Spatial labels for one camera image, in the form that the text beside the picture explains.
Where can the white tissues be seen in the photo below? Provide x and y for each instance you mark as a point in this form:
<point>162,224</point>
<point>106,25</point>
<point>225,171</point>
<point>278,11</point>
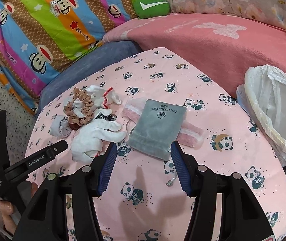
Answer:
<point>95,135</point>

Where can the brown patterned scrunchie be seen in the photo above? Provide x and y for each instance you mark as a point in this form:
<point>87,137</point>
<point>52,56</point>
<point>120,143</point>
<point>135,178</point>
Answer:
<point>84,110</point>

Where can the pink fleece blanket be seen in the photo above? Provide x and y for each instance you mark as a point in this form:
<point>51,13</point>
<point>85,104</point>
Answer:
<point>208,50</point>

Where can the small white cloth bundle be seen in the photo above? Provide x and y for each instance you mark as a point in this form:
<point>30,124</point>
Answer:
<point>57,125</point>

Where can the striped monkey-print quilt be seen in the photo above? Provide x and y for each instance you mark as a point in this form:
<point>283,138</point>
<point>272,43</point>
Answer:
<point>45,30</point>

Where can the pink panda-print sheet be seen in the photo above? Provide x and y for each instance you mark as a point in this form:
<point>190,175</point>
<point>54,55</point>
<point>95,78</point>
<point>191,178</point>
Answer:
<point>158,85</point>

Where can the white glove with red cuff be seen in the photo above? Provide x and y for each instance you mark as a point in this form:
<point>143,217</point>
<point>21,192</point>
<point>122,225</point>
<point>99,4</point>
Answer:
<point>94,91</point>

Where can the pink face mask packet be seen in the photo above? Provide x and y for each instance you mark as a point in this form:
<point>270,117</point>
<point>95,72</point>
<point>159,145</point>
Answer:
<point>190,136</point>

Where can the green cushion with white tick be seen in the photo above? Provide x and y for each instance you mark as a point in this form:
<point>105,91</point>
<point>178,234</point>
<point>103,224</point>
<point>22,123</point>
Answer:
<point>143,11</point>

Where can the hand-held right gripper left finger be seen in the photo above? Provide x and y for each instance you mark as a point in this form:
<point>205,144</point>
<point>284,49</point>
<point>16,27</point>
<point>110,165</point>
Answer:
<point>106,170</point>

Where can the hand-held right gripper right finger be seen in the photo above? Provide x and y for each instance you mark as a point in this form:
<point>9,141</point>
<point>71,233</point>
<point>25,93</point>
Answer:
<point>180,170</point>

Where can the dark red scrunchie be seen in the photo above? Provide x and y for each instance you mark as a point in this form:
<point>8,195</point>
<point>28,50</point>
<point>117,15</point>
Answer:
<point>74,125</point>

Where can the person's left hand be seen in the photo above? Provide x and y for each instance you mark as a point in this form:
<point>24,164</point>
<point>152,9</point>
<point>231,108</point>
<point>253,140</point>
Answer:
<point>6,209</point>

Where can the trash bin with white liner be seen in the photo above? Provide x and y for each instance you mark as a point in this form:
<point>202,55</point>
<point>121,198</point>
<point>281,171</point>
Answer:
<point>278,98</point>

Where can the blue-grey cushion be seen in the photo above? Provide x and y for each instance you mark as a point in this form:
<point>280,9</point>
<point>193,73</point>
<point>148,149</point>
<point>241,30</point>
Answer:
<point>82,67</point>

